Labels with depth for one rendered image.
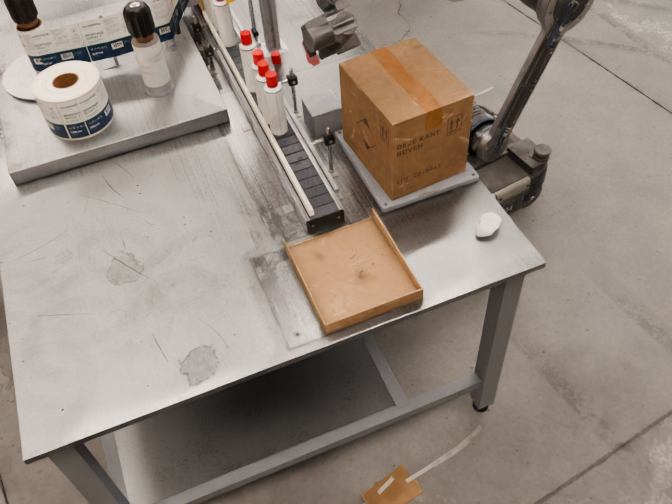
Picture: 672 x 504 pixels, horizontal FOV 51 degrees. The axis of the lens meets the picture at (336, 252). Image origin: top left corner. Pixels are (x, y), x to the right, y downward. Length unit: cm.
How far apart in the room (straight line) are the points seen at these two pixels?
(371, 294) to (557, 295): 125
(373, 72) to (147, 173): 74
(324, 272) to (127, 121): 85
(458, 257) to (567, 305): 107
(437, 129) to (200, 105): 80
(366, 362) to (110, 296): 90
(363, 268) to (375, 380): 61
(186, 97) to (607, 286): 174
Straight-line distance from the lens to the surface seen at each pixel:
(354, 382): 231
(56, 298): 194
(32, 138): 235
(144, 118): 228
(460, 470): 244
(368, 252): 183
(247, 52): 220
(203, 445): 228
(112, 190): 215
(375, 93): 184
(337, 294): 175
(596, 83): 388
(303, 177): 197
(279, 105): 204
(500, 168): 294
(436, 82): 188
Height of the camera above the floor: 224
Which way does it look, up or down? 50 degrees down
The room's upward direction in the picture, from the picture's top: 5 degrees counter-clockwise
